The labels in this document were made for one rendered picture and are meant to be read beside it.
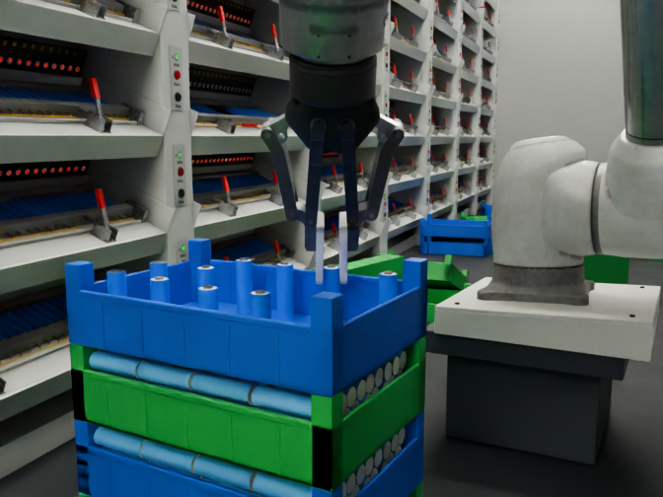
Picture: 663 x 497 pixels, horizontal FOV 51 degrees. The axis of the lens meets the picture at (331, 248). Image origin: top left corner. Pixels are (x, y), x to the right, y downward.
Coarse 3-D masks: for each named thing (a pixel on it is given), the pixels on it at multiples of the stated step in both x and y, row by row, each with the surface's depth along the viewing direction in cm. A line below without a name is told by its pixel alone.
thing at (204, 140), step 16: (192, 96) 171; (208, 96) 178; (224, 96) 185; (240, 96) 192; (192, 112) 141; (272, 112) 200; (192, 128) 142; (208, 128) 155; (240, 128) 169; (256, 128) 177; (192, 144) 144; (208, 144) 150; (224, 144) 156; (240, 144) 163; (256, 144) 171; (288, 144) 188; (304, 144) 198
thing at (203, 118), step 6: (198, 114) 153; (204, 114) 155; (210, 114) 158; (216, 114) 161; (222, 114) 164; (228, 114) 167; (198, 120) 153; (204, 120) 155; (210, 120) 158; (216, 120) 160; (228, 120) 165; (234, 120) 167; (240, 120) 170; (246, 120) 173; (252, 120) 175; (258, 120) 179; (240, 126) 168; (258, 126) 176
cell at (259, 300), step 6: (252, 294) 60; (258, 294) 60; (264, 294) 60; (252, 300) 60; (258, 300) 60; (264, 300) 60; (252, 306) 60; (258, 306) 60; (264, 306) 60; (252, 312) 60; (258, 312) 60; (264, 312) 60; (270, 312) 61; (264, 318) 60; (270, 318) 61
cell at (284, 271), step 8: (280, 264) 74; (288, 264) 74; (280, 272) 73; (288, 272) 73; (280, 280) 73; (288, 280) 73; (280, 288) 73; (288, 288) 73; (280, 296) 74; (288, 296) 74; (280, 304) 74; (288, 304) 74; (280, 312) 74; (288, 312) 74; (288, 320) 74
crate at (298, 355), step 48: (192, 240) 82; (96, 288) 70; (144, 288) 76; (192, 288) 83; (96, 336) 66; (144, 336) 63; (192, 336) 60; (240, 336) 57; (288, 336) 55; (336, 336) 54; (384, 336) 62; (288, 384) 56; (336, 384) 54
